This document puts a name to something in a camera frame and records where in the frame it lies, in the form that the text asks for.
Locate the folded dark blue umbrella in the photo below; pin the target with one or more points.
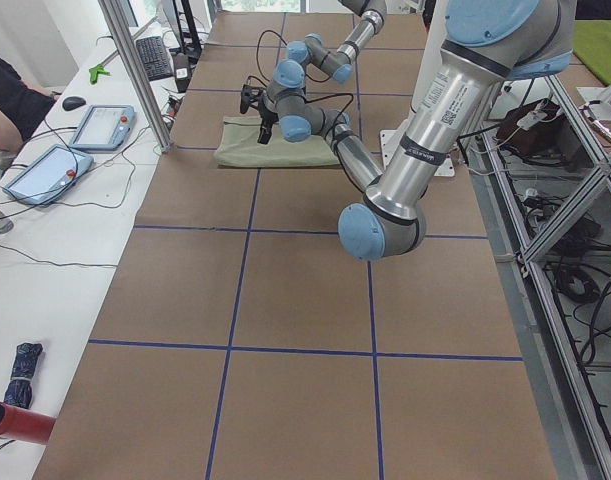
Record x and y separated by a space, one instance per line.
19 391

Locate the blue teach pendant near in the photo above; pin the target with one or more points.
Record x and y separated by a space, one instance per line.
49 176

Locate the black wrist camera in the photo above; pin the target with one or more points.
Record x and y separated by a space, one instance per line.
250 96

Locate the aluminium frame post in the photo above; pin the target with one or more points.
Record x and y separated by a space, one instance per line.
119 29

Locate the person in black shirt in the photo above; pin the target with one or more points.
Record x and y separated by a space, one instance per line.
23 107

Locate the red cylinder tube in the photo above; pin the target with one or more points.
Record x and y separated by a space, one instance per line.
25 425

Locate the black keyboard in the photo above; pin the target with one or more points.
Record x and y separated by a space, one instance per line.
154 57

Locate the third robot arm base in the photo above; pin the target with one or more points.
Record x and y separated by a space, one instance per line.
596 109

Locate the blue teach pendant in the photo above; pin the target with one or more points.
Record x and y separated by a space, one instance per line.
49 176
103 128

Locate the green plastic clamp tool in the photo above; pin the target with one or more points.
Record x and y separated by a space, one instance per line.
96 71

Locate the olive green long-sleeve shirt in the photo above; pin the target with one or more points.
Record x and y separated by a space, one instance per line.
239 148

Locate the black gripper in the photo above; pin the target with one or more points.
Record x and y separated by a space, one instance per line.
266 116

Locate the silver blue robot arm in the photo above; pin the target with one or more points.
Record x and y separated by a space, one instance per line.
338 64
486 42

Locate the blue teach pendant far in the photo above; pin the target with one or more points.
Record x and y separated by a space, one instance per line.
103 128

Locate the black computer mouse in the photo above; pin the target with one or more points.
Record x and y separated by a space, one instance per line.
71 103

